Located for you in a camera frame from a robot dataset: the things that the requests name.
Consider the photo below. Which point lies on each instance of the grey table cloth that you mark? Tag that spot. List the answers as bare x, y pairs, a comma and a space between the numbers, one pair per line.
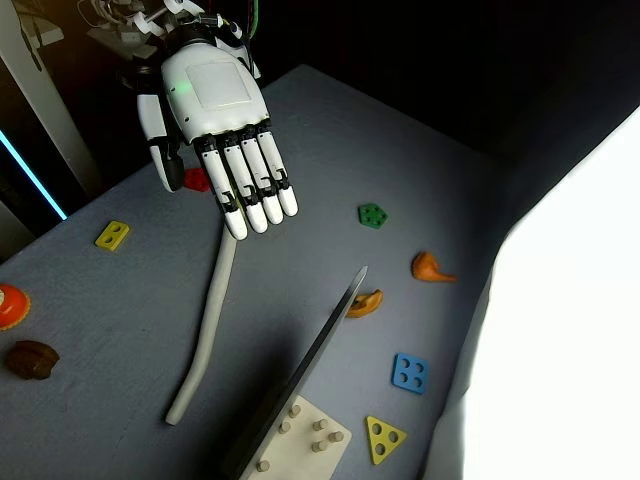
325, 165

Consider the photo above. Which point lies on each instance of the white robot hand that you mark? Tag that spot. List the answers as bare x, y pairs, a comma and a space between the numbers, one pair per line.
215, 100

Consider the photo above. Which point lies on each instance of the yellow two-hole rectangle block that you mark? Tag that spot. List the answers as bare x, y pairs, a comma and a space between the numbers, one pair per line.
112, 236

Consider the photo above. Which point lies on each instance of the orange crescent toy food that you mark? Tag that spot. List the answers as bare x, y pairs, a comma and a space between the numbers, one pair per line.
370, 302

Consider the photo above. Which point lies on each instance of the leek vegetable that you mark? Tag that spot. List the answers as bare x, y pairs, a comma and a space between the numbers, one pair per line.
215, 310

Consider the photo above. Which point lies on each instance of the blue square block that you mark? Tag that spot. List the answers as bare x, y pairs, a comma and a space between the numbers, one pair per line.
410, 373

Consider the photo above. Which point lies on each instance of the brown chocolate toy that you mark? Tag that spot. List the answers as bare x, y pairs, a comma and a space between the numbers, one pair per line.
30, 360

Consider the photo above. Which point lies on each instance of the red hexagon block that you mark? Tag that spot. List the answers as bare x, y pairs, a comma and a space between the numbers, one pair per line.
196, 180

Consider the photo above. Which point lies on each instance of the white pillar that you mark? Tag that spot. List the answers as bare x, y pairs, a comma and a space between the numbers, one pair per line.
45, 100

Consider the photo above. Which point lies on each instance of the silver kitchen knife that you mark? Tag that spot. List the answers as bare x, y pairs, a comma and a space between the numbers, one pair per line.
310, 360

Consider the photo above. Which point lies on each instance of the wooden peg board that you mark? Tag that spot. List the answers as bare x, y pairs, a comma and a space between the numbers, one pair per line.
310, 450

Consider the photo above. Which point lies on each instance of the orange toy tart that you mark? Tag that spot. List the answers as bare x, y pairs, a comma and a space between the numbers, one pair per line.
12, 307

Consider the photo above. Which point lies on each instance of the yellow three-hole triangle block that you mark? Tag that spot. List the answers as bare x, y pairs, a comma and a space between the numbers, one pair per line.
372, 427

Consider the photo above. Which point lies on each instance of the green pentagon block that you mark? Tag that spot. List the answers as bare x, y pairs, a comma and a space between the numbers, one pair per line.
373, 216

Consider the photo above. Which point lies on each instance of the cyan light strip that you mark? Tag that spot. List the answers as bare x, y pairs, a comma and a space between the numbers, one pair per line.
35, 177

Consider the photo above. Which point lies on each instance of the orange toy food with tail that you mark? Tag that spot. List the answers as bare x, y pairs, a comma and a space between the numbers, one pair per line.
425, 267

